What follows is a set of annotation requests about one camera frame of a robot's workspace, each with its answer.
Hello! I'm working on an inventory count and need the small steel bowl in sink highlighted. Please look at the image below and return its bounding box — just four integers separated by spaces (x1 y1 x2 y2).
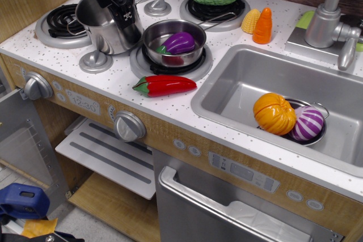
278 97 329 146

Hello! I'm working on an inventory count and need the purple striped toy onion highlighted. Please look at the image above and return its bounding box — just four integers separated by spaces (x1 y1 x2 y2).
289 105 324 141

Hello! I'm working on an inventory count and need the silver stove top knob front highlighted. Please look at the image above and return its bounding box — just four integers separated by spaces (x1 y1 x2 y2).
79 50 113 74

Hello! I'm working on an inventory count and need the silver stove top knob middle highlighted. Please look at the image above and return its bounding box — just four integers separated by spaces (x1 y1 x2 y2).
143 0 172 18

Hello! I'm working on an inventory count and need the red toy chili pepper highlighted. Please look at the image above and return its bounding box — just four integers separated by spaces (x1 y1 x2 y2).
132 75 197 97

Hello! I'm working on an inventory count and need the white oven rack shelf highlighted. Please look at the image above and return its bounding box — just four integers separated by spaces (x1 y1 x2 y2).
56 118 155 200

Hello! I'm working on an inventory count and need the orange toy carrot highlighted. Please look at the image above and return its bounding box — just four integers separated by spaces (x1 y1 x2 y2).
252 7 272 44

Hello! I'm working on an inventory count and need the open oven door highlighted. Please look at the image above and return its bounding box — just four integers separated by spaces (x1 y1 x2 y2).
1 90 69 217

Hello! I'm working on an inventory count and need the grey toy sink basin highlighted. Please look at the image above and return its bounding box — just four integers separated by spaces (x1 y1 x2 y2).
191 45 362 177

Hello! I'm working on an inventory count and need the silver toy faucet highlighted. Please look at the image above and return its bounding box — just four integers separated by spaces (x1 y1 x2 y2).
285 0 362 71

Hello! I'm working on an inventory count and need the orange toy pumpkin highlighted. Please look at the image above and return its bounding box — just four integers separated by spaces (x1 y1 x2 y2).
253 93 297 135

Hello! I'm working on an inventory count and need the blue clamp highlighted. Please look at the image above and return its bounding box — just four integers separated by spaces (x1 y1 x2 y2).
1 183 50 219

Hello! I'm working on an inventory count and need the left silver oven dial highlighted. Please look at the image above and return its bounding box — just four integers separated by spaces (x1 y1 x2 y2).
24 71 54 100

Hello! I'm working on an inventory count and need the purple toy eggplant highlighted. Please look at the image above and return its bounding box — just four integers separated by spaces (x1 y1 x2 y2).
155 32 195 55

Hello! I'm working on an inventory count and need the small steel saucepan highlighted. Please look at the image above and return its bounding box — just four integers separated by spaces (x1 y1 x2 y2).
142 19 223 68

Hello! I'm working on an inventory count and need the front left stove burner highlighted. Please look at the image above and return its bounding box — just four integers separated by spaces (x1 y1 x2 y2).
35 4 91 49

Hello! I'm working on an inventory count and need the silver oven dial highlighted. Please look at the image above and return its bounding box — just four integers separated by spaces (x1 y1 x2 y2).
113 111 146 142
24 71 54 100

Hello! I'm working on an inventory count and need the yellow cloth scrap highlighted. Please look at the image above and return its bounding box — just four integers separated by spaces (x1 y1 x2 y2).
21 218 58 238

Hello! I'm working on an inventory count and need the silver stove knob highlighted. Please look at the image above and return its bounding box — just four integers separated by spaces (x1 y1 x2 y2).
143 0 172 18
79 50 113 74

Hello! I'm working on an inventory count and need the back right stove burner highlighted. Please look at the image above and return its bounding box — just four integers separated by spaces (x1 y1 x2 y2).
179 0 251 32

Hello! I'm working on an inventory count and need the yellow toy corn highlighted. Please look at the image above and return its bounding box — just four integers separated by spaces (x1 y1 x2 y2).
241 9 260 34

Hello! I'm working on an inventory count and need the tall steel stock pot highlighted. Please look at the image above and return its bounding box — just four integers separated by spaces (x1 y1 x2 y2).
75 0 143 55

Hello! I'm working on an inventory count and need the silver dishwasher door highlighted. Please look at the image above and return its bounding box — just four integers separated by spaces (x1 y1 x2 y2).
153 150 344 241

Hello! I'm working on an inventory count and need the right silver oven dial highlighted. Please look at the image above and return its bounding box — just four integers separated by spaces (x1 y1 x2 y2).
113 111 146 142

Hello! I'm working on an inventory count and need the front right stove burner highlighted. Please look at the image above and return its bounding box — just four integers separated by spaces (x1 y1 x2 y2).
129 42 213 81

